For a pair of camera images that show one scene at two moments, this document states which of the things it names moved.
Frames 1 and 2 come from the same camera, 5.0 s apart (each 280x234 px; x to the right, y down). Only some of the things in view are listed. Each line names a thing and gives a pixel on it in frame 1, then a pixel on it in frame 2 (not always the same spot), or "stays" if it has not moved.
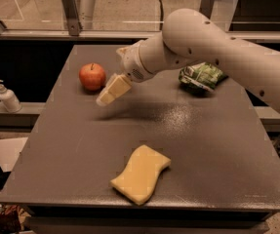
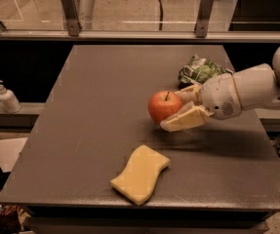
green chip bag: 202,76 stays
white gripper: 132,63 → 220,96
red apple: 93,76 → 163,104
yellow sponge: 139,177 stays
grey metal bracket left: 71,12 stays
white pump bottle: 8,98 stays
